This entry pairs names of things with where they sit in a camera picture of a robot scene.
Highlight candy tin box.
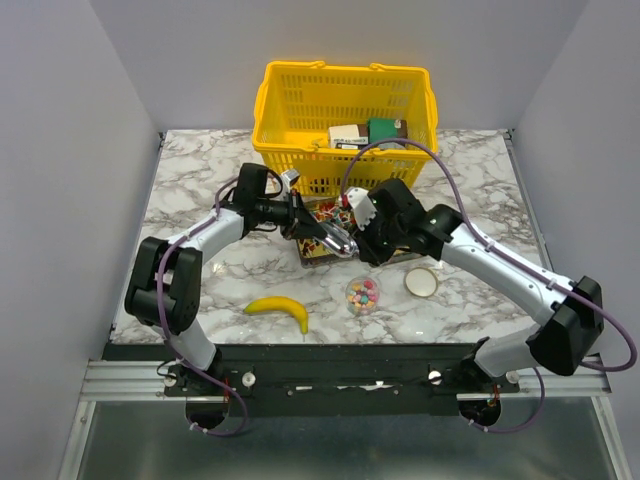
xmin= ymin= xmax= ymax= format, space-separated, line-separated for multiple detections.
xmin=295 ymin=195 xmax=416 ymax=267

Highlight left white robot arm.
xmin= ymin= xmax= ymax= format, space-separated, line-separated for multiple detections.
xmin=124 ymin=163 xmax=328 ymax=395

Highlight yellow banana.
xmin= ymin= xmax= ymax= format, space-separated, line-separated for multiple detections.
xmin=243 ymin=296 xmax=309 ymax=335

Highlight clear plastic jar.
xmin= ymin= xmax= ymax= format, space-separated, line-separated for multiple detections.
xmin=345 ymin=277 xmax=380 ymax=316

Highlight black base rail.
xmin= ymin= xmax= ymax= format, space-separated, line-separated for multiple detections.
xmin=102 ymin=338 xmax=521 ymax=419

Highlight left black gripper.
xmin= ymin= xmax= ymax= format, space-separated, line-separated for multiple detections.
xmin=255 ymin=188 xmax=328 ymax=240

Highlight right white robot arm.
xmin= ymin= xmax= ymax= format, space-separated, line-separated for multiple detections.
xmin=344 ymin=179 xmax=604 ymax=392

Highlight aluminium frame rail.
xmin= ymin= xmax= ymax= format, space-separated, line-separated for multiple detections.
xmin=80 ymin=360 xmax=611 ymax=402

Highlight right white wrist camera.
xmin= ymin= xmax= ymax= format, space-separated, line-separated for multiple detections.
xmin=345 ymin=187 xmax=377 ymax=231

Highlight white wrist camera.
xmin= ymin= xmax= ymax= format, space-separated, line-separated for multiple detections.
xmin=279 ymin=168 xmax=300 ymax=193
xmin=345 ymin=187 xmax=377 ymax=231

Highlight shiny metal scoop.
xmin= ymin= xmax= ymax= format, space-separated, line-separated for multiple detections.
xmin=319 ymin=222 xmax=358 ymax=258

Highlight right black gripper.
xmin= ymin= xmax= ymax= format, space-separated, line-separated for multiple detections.
xmin=347 ymin=207 xmax=406 ymax=267

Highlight green and brown bottle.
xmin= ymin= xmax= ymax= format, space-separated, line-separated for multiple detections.
xmin=367 ymin=117 xmax=408 ymax=150

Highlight white and black box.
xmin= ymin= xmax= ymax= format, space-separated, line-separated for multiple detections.
xmin=328 ymin=124 xmax=369 ymax=149

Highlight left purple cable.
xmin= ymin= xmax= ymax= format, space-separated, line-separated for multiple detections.
xmin=154 ymin=172 xmax=281 ymax=438

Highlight gold jar lid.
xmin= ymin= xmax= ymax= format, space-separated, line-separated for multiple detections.
xmin=404 ymin=267 xmax=439 ymax=298

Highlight yellow plastic shopping basket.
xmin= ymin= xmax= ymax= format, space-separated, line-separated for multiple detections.
xmin=252 ymin=61 xmax=438 ymax=197

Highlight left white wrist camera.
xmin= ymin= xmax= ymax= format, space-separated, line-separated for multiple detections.
xmin=279 ymin=168 xmax=300 ymax=193

